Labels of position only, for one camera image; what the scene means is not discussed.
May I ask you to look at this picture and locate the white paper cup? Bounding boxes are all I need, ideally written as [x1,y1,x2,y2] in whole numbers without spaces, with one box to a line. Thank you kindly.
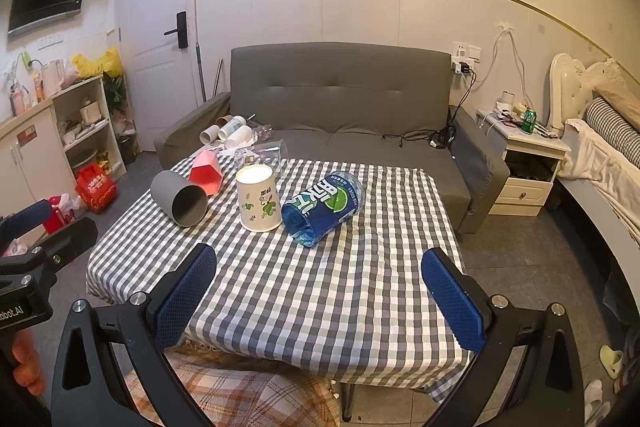
[235,164,282,233]

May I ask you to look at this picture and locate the grey cup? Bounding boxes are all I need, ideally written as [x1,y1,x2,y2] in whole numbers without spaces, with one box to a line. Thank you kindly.
[150,170,208,228]

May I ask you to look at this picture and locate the pink hexagonal cup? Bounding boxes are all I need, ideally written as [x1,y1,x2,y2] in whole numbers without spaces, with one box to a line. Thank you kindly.
[189,150,224,196]

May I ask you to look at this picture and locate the clear printed plastic cup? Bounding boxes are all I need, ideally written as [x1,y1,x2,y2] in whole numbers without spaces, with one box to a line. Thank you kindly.
[234,140,288,176]

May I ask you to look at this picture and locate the blue printed plastic cup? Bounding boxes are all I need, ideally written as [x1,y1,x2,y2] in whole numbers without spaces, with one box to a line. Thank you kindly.
[282,171,363,247]

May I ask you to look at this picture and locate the person's left hand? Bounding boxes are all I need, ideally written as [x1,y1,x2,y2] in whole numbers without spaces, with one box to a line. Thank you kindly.
[11,329,46,397]

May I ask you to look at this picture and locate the red and white bag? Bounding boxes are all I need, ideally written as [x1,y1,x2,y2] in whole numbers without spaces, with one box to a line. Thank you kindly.
[43,193,82,235]

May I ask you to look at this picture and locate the white shelf cabinet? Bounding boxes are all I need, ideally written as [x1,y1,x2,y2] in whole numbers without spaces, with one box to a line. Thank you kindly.
[1,76,126,215]

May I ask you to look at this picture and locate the plaid orange cloth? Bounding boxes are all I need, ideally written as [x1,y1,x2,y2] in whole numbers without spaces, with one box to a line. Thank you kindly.
[121,340,342,427]

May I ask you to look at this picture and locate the checked tablecloth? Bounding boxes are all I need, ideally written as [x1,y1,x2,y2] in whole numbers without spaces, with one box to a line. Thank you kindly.
[86,160,471,401]

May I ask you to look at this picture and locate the yellow plastic bag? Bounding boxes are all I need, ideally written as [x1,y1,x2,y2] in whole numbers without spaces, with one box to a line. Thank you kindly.
[70,46,124,78]

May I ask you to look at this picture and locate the white bedside table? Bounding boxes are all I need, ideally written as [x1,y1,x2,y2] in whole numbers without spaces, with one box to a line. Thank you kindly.
[476,109,570,217]

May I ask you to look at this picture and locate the white door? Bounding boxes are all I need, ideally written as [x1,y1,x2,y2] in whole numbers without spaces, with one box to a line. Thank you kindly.
[117,0,202,152]

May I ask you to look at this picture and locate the green can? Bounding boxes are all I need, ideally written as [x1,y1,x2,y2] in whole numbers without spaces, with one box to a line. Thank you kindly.
[521,108,537,134]

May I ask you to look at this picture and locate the striped pillow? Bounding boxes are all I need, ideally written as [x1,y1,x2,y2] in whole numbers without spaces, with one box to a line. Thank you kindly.
[584,96,640,167]

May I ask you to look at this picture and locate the clear plastic bottle on sofa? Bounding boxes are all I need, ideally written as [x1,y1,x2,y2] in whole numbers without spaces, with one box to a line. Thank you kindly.
[247,114,272,143]

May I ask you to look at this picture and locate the white bed headboard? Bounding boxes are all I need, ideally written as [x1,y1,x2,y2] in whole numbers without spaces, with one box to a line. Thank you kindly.
[548,53,639,134]

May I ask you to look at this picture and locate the grey sofa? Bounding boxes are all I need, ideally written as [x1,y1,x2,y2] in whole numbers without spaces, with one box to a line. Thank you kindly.
[154,42,510,234]

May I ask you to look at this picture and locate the black cable on sofa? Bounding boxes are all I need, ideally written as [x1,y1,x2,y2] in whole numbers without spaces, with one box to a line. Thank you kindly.
[382,66,478,151]

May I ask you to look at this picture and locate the black door handle lock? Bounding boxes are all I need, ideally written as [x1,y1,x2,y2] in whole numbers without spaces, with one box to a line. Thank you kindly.
[164,11,189,50]

